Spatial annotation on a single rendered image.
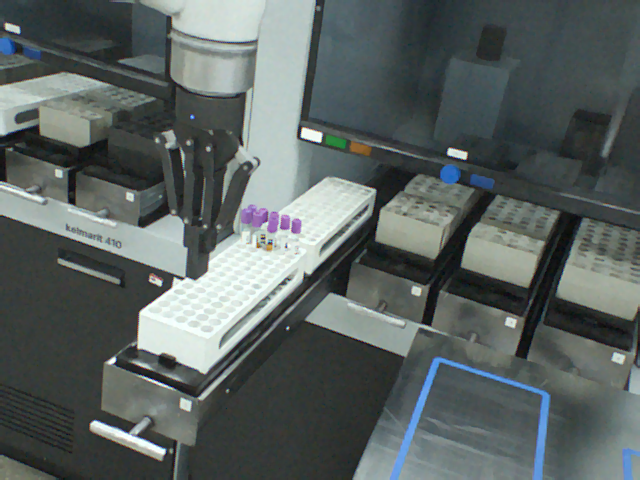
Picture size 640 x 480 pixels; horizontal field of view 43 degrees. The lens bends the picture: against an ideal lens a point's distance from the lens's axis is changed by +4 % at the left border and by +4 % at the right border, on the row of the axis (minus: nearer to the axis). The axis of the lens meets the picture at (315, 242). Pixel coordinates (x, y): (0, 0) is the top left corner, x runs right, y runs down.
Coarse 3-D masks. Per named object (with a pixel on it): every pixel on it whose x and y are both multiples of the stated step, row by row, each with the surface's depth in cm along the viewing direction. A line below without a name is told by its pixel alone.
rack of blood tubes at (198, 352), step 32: (224, 256) 114; (256, 256) 115; (288, 256) 117; (192, 288) 105; (224, 288) 105; (256, 288) 108; (288, 288) 116; (160, 320) 96; (192, 320) 97; (224, 320) 98; (256, 320) 107; (160, 352) 98; (192, 352) 96; (224, 352) 100
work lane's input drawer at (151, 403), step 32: (320, 288) 124; (288, 320) 114; (128, 352) 98; (256, 352) 106; (128, 384) 97; (160, 384) 95; (192, 384) 94; (224, 384) 98; (128, 416) 99; (160, 416) 96; (192, 416) 94; (160, 448) 93
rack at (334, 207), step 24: (312, 192) 141; (336, 192) 142; (360, 192) 143; (312, 216) 131; (336, 216) 133; (360, 216) 144; (288, 240) 122; (312, 240) 124; (336, 240) 137; (312, 264) 123
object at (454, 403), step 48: (432, 336) 111; (432, 384) 100; (480, 384) 102; (528, 384) 104; (576, 384) 105; (384, 432) 90; (432, 432) 92; (480, 432) 93; (528, 432) 95; (576, 432) 96; (624, 432) 98
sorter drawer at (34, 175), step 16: (16, 144) 152; (32, 144) 154; (16, 160) 152; (32, 160) 151; (48, 160) 150; (64, 160) 149; (80, 160) 152; (16, 176) 154; (32, 176) 152; (48, 176) 151; (64, 176) 149; (16, 192) 149; (32, 192) 151; (48, 192) 152; (64, 192) 150
